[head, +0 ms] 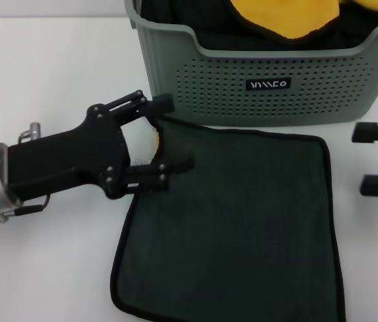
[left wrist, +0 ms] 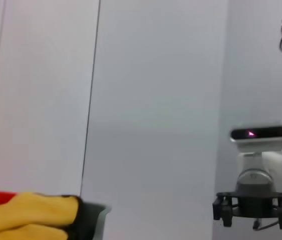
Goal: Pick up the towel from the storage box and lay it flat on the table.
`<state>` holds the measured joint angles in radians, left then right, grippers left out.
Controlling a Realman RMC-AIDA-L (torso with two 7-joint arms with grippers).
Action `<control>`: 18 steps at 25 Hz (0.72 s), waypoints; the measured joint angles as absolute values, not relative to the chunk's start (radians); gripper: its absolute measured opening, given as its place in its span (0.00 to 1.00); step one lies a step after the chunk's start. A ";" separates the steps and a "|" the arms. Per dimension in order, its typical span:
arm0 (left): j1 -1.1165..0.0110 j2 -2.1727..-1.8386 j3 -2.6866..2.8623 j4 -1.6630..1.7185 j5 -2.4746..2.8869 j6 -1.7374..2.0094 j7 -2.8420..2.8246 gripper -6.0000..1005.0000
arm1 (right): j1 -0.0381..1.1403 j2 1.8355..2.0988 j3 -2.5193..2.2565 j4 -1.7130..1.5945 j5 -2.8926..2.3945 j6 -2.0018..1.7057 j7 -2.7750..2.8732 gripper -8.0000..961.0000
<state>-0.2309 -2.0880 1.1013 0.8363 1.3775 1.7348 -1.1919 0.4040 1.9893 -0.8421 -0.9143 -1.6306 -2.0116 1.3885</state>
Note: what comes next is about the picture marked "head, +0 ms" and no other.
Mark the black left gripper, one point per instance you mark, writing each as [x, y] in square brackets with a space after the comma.
[68, 161]

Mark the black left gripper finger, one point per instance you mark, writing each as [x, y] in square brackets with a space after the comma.
[163, 104]

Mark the green and yellow towel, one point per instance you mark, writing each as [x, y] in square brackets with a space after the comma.
[235, 228]

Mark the grey-green perforated storage box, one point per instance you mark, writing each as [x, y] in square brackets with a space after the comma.
[229, 107]

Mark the yellow towel with black edge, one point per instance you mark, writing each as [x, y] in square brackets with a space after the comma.
[282, 16]
[370, 3]

